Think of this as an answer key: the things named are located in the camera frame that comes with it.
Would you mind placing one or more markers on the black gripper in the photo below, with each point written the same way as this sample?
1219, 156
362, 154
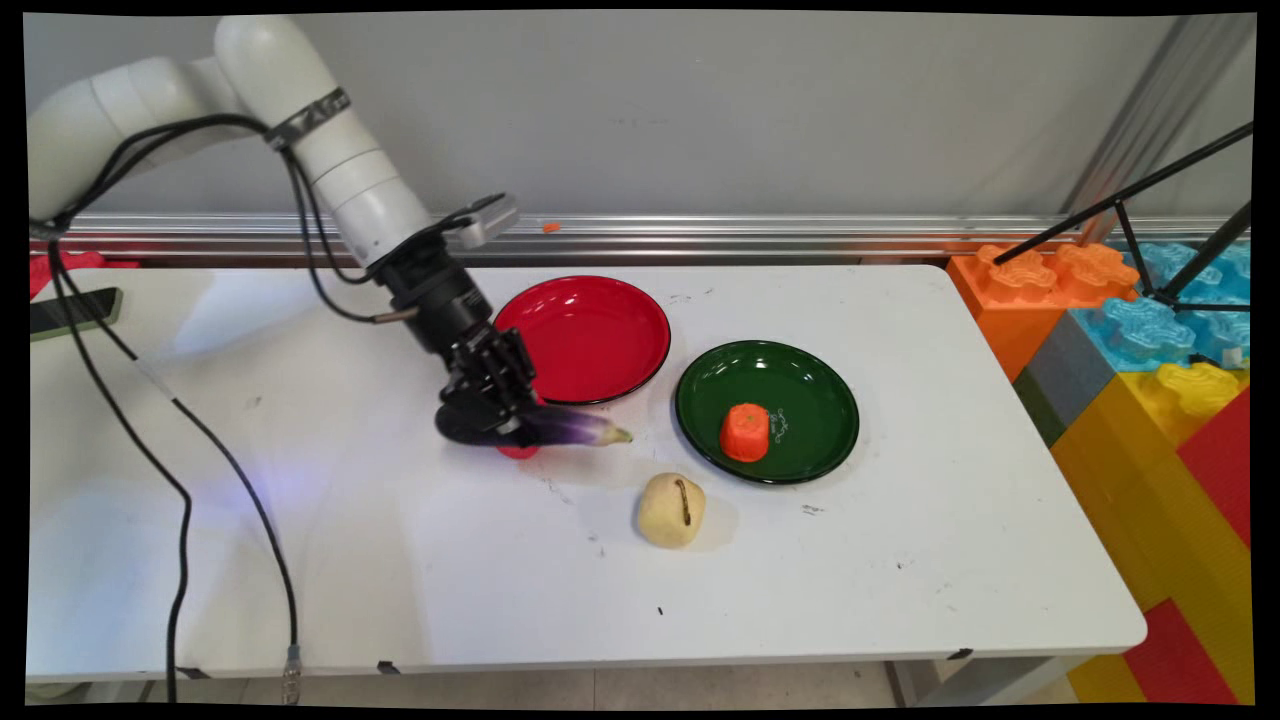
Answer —
440, 295

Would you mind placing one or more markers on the purple toy eggplant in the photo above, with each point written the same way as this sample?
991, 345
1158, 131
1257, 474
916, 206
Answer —
580, 425

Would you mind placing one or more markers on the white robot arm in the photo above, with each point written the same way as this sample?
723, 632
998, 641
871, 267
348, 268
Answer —
340, 150

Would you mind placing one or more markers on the small red toy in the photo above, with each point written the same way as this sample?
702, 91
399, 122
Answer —
518, 452

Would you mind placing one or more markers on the red enamel plate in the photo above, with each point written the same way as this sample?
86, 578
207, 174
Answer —
590, 335

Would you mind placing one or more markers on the beige toy potato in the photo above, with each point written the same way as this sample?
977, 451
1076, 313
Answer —
665, 515

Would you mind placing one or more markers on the orange toy fruit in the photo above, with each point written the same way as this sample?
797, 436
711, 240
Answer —
745, 433

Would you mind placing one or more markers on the green enamel plate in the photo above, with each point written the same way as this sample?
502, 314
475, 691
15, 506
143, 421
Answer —
800, 390

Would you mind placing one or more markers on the black smartphone in green case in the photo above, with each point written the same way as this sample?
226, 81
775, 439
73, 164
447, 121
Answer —
75, 312

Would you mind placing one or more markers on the red cloth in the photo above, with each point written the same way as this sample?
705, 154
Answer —
70, 265

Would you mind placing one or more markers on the orange giant building block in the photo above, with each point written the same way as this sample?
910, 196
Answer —
1010, 310

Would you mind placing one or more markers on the green giant building block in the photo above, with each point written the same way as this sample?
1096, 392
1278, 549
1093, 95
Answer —
1040, 410

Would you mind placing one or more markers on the grey giant building block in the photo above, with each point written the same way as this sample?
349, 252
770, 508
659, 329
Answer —
1070, 370

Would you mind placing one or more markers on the grey table leg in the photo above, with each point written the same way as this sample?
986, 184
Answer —
1000, 680

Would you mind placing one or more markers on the yellow giant building block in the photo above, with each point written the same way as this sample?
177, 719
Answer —
1130, 470

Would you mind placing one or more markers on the light blue giant building block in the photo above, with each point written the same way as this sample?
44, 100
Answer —
1140, 325

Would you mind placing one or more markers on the black tripod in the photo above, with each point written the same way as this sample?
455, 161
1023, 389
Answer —
1130, 190

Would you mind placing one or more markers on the red giant building block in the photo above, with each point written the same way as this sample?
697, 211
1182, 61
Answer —
1220, 470
1180, 660

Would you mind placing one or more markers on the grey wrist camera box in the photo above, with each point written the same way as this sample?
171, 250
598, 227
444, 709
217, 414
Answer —
485, 220

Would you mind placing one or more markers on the aluminium rail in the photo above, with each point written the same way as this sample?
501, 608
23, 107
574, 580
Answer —
750, 235

